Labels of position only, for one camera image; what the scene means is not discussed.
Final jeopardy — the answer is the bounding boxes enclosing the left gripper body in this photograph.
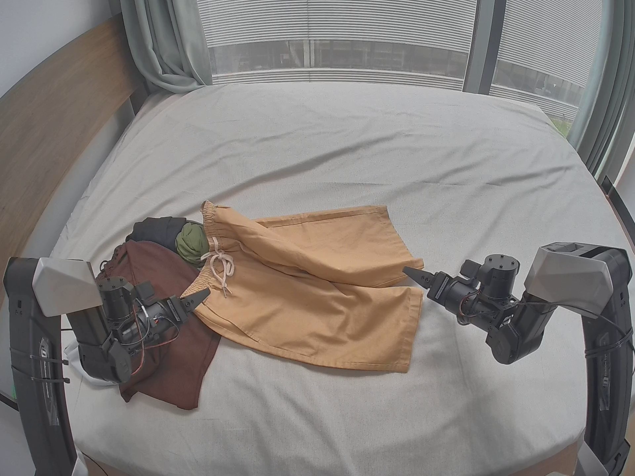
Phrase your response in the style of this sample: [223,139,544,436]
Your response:
[131,294,190,344]

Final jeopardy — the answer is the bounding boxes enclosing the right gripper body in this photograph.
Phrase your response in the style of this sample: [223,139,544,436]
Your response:
[427,270,485,319]

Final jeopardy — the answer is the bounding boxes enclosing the tan shorts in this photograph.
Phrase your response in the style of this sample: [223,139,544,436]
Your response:
[201,200,425,374]

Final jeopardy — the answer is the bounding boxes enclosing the bed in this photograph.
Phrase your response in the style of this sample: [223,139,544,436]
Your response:
[0,13,635,476]

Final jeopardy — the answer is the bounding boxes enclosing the brown garment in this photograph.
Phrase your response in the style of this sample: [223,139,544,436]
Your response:
[97,240,220,410]

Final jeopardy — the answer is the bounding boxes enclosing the green garment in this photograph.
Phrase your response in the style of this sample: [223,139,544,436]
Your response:
[176,221,209,266]

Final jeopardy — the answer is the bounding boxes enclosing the black garment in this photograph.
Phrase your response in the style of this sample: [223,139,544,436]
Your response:
[125,216,187,255]

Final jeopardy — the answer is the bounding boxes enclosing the white garment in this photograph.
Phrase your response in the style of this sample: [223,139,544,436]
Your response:
[64,345,118,388]

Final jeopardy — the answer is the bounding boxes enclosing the grey-green curtain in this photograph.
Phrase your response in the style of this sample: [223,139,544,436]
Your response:
[116,0,215,96]
[566,0,635,183]

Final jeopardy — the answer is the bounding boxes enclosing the window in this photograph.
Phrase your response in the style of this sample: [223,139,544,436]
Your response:
[191,0,613,118]

